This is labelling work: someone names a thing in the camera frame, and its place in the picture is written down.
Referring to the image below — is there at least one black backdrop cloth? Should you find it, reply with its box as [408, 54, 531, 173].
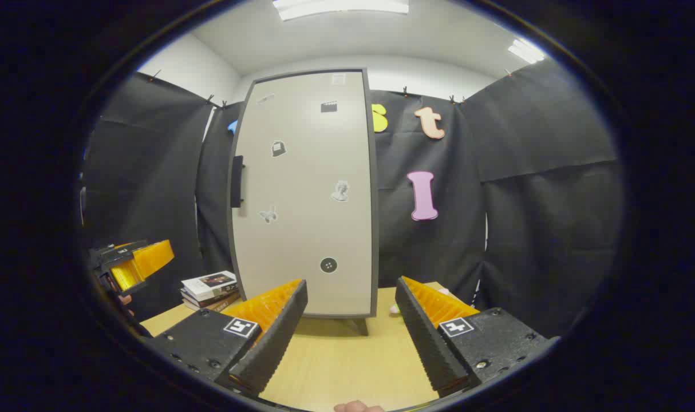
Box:
[81, 60, 623, 338]

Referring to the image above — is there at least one dark cover book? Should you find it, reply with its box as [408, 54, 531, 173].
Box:
[180, 289, 240, 308]

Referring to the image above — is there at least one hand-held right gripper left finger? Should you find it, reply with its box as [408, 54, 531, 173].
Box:
[143, 279, 309, 398]

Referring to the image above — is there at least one small pink green toy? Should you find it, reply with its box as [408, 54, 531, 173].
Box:
[389, 288, 452, 314]

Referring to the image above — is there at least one black door handle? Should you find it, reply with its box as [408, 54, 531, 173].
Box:
[230, 155, 245, 208]

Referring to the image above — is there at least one white cover book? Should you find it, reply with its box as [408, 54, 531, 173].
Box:
[181, 271, 238, 301]

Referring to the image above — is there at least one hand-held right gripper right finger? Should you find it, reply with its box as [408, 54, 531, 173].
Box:
[395, 276, 548, 398]

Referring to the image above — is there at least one brown cover book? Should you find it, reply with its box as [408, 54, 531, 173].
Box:
[183, 295, 242, 312]

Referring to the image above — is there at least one dark grey cabinet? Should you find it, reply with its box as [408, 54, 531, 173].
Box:
[227, 68, 380, 337]

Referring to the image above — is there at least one long ceiling light panel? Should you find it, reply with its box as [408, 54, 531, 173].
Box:
[273, 0, 409, 21]

